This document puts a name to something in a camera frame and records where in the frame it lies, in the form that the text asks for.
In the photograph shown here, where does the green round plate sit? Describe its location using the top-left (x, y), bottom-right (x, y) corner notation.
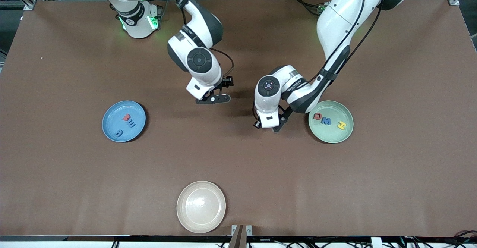
top-left (308, 101), bottom-right (354, 144)

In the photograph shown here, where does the blue round plate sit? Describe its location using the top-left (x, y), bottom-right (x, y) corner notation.
top-left (102, 101), bottom-right (146, 143)

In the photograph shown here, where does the beige round plate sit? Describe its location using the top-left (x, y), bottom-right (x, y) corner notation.
top-left (177, 181), bottom-right (226, 234)

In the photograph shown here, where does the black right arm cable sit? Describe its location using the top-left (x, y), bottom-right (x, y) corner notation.
top-left (158, 0), bottom-right (234, 79)

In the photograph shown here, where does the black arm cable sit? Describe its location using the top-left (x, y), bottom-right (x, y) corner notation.
top-left (158, 0), bottom-right (234, 79)
top-left (309, 0), bottom-right (385, 84)

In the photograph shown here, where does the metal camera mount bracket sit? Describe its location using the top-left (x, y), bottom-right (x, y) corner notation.
top-left (231, 225), bottom-right (253, 248)

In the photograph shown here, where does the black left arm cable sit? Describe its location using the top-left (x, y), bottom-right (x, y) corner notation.
top-left (309, 0), bottom-right (385, 84)

